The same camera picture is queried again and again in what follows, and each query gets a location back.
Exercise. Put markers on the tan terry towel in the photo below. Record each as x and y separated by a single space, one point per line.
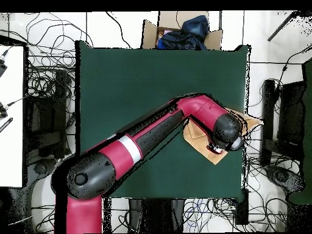
202 146

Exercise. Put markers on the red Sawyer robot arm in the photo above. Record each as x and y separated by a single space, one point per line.
121 156

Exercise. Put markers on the black flat strip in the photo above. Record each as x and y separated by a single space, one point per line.
6 124

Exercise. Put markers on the black rectangular block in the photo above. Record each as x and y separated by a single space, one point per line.
241 209

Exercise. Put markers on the dark chair base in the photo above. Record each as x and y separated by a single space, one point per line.
282 176

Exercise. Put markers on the green covered table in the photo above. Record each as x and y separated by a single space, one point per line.
308 121

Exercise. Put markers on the dark green table cloth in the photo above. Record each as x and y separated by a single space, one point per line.
121 85

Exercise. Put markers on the dark blue clothes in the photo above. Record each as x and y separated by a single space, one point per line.
190 36

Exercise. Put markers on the cardboard box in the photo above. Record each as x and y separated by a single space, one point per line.
148 36

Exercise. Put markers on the black rod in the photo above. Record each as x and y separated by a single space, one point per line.
280 26

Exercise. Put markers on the grey chair base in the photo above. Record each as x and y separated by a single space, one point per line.
40 168

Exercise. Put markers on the white desk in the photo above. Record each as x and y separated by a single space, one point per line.
12 146

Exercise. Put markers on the black metal frame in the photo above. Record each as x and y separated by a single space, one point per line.
268 109
59 97

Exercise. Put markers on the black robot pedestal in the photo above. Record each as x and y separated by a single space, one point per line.
156 214

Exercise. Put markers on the black camera device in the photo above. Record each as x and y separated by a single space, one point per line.
2 68
2 112

